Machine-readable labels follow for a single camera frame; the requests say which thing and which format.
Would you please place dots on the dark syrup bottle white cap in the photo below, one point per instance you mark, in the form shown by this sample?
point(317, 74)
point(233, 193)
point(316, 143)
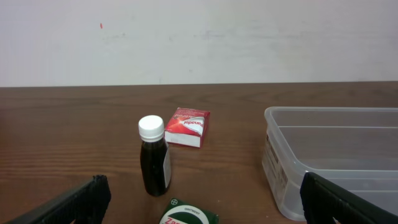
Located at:
point(154, 156)

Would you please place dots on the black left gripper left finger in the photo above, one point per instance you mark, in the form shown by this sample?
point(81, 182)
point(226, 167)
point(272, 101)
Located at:
point(84, 204)

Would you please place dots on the red Panadol box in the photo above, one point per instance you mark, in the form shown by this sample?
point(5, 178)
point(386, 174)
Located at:
point(187, 127)

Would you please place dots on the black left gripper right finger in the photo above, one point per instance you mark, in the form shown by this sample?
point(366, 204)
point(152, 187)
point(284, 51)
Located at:
point(327, 203)

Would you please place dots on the clear plastic container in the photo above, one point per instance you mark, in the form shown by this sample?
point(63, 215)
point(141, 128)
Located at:
point(355, 148)

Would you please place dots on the green ointment box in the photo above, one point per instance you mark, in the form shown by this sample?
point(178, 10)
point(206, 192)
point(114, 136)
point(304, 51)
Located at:
point(180, 212)

